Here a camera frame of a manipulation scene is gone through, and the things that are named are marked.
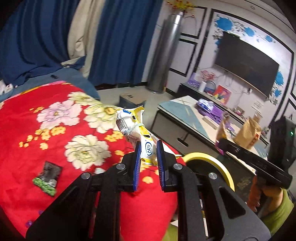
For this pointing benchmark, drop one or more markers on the marble top coffee table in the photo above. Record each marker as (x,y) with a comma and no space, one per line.
(175,122)

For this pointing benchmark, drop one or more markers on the silver tower air conditioner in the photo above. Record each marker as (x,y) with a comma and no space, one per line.
(164,58)

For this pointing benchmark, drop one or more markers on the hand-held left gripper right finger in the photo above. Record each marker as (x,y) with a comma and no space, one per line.
(160,166)

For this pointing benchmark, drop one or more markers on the person's right hand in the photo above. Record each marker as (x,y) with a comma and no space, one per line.
(254,194)

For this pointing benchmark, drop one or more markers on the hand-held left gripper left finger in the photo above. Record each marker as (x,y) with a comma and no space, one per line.
(137,168)

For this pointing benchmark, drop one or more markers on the yellow red artificial flowers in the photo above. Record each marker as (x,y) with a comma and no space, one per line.
(182,5)

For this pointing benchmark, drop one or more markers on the white yellow snack wrapper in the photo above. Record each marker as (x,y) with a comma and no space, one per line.
(134,129)

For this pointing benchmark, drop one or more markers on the brown paper bag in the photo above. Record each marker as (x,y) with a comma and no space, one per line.
(247,134)

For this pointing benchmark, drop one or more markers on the black green snack packet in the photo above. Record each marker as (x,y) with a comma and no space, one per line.
(47,178)

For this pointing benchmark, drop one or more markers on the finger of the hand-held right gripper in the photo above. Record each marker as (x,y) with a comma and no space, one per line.
(254,161)

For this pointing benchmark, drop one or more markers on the white vase red flowers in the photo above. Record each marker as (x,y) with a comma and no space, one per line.
(203,84)

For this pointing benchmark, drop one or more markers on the blue bed sheet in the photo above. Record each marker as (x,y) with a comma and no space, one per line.
(76,80)

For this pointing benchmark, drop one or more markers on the black television cabinet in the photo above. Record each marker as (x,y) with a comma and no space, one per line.
(185,89)

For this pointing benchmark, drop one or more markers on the beige curtain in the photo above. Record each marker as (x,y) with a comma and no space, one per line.
(85,30)

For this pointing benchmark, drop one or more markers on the narrow blue curtain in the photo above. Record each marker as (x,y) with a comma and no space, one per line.
(122,41)

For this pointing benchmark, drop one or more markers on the round desk ornament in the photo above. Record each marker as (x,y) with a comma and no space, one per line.
(210,88)

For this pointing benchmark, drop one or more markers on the purple gift box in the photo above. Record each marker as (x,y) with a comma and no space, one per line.
(193,81)

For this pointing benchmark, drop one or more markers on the wide blue curtain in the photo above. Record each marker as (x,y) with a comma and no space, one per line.
(34,34)

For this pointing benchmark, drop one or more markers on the purple bag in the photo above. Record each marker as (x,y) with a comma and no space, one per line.
(216,113)

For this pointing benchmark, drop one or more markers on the dark blue floor box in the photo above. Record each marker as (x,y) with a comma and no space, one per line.
(131,99)

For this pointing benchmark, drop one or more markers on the black wall television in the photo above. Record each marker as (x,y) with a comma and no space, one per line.
(245,63)

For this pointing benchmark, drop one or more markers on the white tissue pack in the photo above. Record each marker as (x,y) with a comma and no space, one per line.
(205,103)

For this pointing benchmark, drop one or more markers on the person's right forearm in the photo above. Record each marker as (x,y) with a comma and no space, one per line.
(278,215)

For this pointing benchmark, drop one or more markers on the black remote control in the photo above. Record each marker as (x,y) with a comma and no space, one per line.
(53,76)

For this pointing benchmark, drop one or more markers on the colourful picture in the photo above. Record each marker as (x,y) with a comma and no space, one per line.
(221,94)

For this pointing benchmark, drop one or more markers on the red floral blanket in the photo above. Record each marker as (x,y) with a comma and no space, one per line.
(46,139)

